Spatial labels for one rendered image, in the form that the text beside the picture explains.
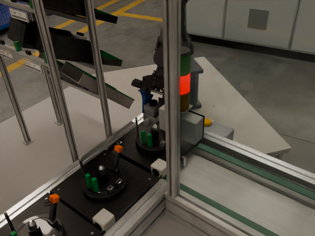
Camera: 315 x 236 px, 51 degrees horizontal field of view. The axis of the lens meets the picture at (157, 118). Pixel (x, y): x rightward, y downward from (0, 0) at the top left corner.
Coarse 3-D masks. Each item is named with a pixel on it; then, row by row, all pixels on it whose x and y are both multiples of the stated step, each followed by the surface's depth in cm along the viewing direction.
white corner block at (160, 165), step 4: (156, 160) 108; (160, 160) 107; (152, 164) 106; (156, 164) 106; (160, 164) 106; (164, 164) 106; (152, 168) 106; (156, 168) 105; (160, 168) 104; (164, 168) 105; (152, 172) 107; (156, 172) 105; (160, 172) 104; (164, 172) 106; (164, 176) 107
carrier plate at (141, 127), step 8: (128, 136) 121; (112, 144) 118; (128, 144) 118; (120, 152) 114; (128, 152) 114; (136, 152) 114; (128, 160) 113; (136, 160) 111; (144, 160) 111; (152, 160) 110; (144, 168) 109; (160, 176) 105
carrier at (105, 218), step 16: (80, 160) 97; (96, 160) 111; (112, 160) 111; (80, 176) 106; (96, 176) 103; (112, 176) 102; (128, 176) 105; (144, 176) 105; (64, 192) 100; (80, 192) 100; (96, 192) 97; (112, 192) 97; (128, 192) 99; (144, 192) 100; (80, 208) 95; (96, 208) 95; (112, 208) 95; (128, 208) 95; (96, 224) 90; (112, 224) 91
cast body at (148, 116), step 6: (150, 102) 108; (156, 102) 108; (144, 108) 109; (150, 108) 107; (156, 108) 107; (144, 114) 109; (150, 114) 108; (144, 120) 108; (150, 120) 109; (156, 120) 110
